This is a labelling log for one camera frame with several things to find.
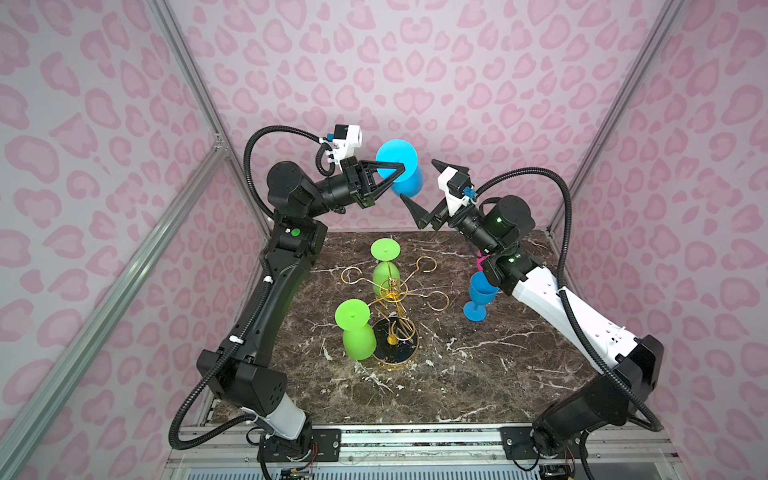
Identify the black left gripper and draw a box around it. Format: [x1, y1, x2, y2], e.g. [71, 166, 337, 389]
[304, 163, 403, 226]

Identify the blue wine glass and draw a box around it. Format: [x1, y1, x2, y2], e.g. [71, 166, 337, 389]
[463, 272, 499, 322]
[375, 139, 425, 198]

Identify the magenta wine glass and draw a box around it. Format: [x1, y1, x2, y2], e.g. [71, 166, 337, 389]
[476, 252, 487, 271]

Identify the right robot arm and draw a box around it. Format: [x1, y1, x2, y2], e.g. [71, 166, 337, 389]
[403, 160, 664, 458]

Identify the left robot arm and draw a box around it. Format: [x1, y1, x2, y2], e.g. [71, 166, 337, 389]
[197, 157, 406, 460]

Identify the back green wine glass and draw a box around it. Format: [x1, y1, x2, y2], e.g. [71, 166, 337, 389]
[370, 238, 401, 297]

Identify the green wine glass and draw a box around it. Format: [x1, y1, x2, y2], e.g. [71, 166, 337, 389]
[370, 238, 401, 297]
[335, 299, 377, 361]

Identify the front green wine glass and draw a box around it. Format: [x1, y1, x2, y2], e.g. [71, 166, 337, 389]
[335, 299, 377, 361]

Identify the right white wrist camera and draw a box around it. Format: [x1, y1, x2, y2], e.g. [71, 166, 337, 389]
[437, 174, 477, 217]

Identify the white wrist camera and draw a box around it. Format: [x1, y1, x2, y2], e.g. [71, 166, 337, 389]
[315, 124, 362, 177]
[437, 174, 477, 217]

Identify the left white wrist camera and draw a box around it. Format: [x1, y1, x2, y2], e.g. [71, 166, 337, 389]
[315, 124, 362, 177]

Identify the left black corrugated cable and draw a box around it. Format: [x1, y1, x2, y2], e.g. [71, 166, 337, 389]
[167, 124, 337, 451]

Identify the black corrugated cable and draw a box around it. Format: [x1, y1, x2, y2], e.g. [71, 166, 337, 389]
[473, 166, 664, 433]
[167, 124, 337, 451]

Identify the gold wire glass rack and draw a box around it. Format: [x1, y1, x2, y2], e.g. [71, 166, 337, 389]
[341, 256, 450, 367]

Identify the aluminium frame post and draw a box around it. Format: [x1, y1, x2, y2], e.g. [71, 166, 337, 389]
[1, 145, 231, 479]

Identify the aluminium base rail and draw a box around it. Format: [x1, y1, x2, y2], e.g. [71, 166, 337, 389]
[161, 423, 688, 479]

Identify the right black corrugated cable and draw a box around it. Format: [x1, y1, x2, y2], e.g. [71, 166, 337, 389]
[473, 166, 664, 433]

